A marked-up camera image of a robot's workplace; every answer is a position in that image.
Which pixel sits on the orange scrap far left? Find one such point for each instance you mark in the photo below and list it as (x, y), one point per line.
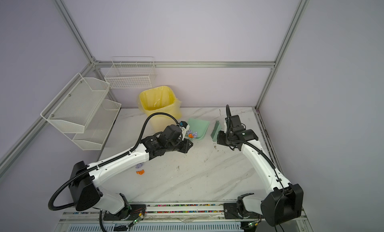
(140, 172)

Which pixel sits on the upper white mesh shelf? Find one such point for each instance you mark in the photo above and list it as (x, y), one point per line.
(72, 110)

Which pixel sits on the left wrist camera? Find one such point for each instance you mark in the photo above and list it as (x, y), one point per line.
(185, 127)

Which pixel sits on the yellow lined trash bin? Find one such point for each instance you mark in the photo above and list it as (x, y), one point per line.
(160, 99)

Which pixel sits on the white mesh shelf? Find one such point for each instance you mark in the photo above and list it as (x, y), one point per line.
(72, 110)
(95, 135)

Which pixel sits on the white wire basket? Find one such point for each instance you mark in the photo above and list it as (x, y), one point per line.
(131, 73)

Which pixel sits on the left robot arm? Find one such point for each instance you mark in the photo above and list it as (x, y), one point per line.
(88, 192)

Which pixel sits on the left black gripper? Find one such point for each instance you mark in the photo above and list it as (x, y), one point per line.
(185, 148)

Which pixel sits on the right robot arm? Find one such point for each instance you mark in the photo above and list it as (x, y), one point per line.
(281, 200)

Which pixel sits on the green hand brush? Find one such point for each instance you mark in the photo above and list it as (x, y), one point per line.
(217, 128)

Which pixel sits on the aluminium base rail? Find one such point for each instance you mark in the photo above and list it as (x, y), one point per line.
(177, 217)

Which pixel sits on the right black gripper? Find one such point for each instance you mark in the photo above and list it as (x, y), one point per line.
(219, 138)

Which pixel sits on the purple orange scraps lower centre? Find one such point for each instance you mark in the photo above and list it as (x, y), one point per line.
(192, 135)

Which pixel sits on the lower white mesh shelf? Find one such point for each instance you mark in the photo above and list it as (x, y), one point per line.
(95, 135)

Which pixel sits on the green plastic dustpan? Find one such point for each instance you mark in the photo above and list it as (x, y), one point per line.
(201, 126)

